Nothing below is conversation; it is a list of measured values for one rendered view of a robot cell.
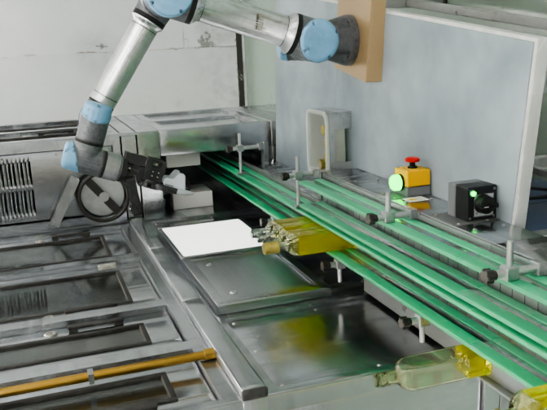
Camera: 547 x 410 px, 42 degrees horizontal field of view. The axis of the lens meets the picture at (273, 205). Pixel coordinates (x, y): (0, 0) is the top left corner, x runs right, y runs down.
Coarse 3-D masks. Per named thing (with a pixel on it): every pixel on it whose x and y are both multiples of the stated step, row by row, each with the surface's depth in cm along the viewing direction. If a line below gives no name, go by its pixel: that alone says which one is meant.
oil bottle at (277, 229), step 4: (308, 220) 218; (312, 220) 218; (284, 224) 216; (288, 224) 216; (292, 224) 215; (296, 224) 215; (300, 224) 215; (304, 224) 215; (308, 224) 214; (312, 224) 215; (316, 224) 215; (276, 228) 213; (280, 228) 212; (284, 228) 212; (288, 228) 212; (292, 228) 212; (296, 228) 213; (276, 232) 212; (280, 232) 211; (276, 236) 212
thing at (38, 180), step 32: (0, 128) 335; (32, 128) 334; (64, 128) 315; (128, 128) 305; (0, 160) 278; (32, 160) 282; (0, 192) 280; (32, 192) 284; (160, 192) 300; (0, 224) 283; (32, 224) 285; (64, 224) 289; (96, 224) 293
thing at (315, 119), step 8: (312, 112) 240; (320, 112) 233; (312, 120) 245; (320, 120) 246; (328, 120) 231; (312, 128) 246; (320, 128) 247; (328, 128) 231; (312, 136) 247; (320, 136) 247; (328, 136) 231; (312, 144) 247; (320, 144) 248; (328, 144) 232; (312, 152) 248; (320, 152) 249; (328, 152) 232; (312, 160) 248; (328, 160) 233; (312, 168) 248; (328, 168) 233
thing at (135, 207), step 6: (126, 180) 194; (132, 180) 194; (126, 186) 196; (132, 186) 194; (132, 192) 195; (132, 198) 195; (138, 198) 196; (132, 204) 195; (138, 204) 196; (132, 210) 197; (138, 210) 196
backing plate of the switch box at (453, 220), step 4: (436, 216) 167; (440, 216) 167; (444, 216) 167; (448, 216) 167; (452, 216) 167; (444, 220) 164; (448, 220) 163; (452, 220) 163; (456, 220) 163; (460, 220) 163; (464, 220) 163; (476, 220) 162; (480, 220) 162; (484, 220) 162; (488, 220) 162; (492, 220) 162; (452, 224) 161; (456, 224) 160; (460, 224) 160; (464, 224) 160; (468, 224) 160
